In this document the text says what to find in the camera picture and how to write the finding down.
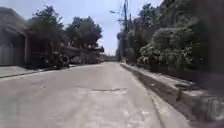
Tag grey building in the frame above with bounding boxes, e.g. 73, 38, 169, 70
0, 6, 29, 67

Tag dark tall wall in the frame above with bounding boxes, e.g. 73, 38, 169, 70
193, 0, 224, 78

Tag raised concrete sidewalk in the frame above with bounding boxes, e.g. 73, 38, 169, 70
119, 62, 224, 128

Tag leafy green bushes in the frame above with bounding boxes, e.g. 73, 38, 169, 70
136, 26, 202, 73

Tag dark vehicle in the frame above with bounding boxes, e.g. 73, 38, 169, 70
49, 53, 72, 70

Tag utility pole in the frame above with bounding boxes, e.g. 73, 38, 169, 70
123, 0, 129, 61

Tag group of trees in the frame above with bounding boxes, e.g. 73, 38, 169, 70
28, 4, 104, 65

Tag grey concrete road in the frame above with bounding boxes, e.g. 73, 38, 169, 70
0, 61, 192, 128

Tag trees behind bushes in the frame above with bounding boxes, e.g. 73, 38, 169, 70
128, 0, 201, 41

